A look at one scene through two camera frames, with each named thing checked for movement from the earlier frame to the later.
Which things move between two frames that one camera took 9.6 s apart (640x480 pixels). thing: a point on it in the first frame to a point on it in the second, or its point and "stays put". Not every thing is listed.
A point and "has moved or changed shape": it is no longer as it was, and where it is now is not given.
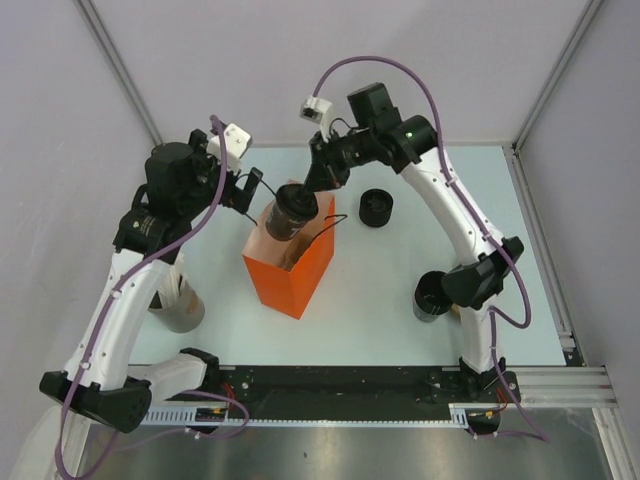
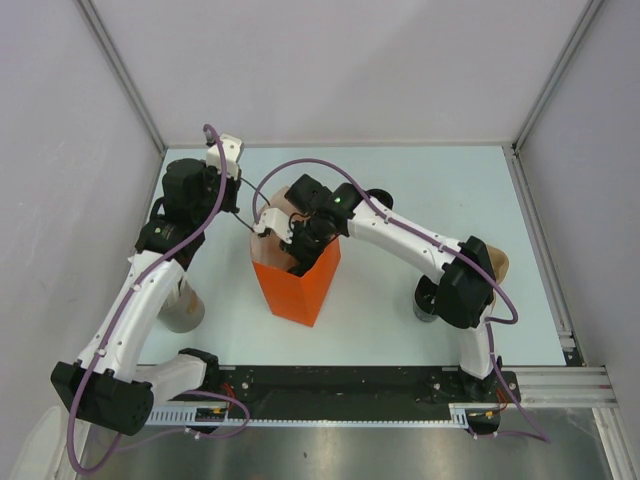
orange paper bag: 287,272 has moved or changed shape
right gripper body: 344,153 to 309,240
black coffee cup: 430,299 stays put
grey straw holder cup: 184,314 stays put
